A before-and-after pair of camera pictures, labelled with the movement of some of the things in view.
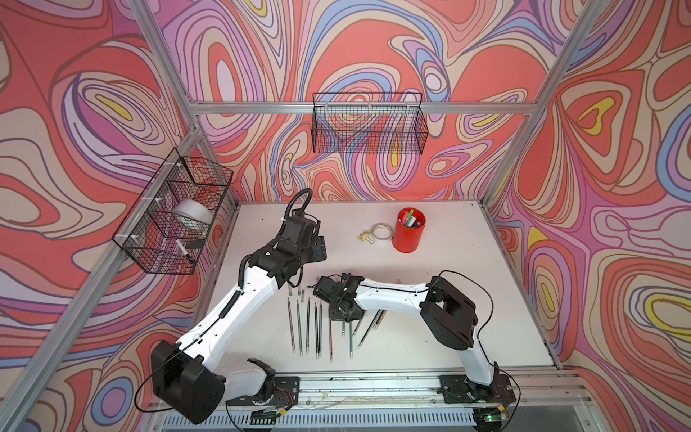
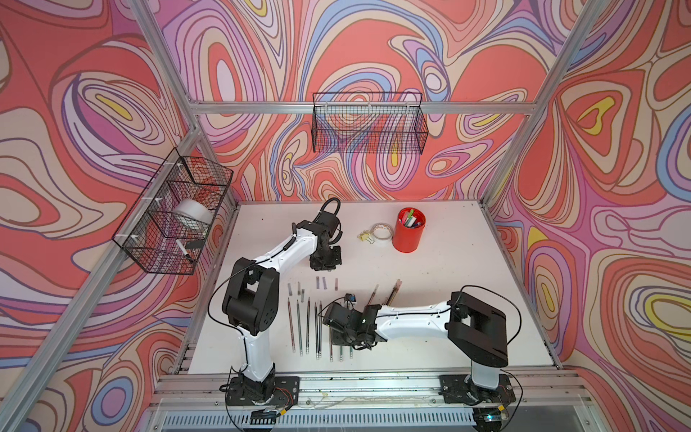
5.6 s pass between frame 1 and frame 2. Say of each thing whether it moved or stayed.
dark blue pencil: stayed
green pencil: stayed
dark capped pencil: stayed
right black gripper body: moved
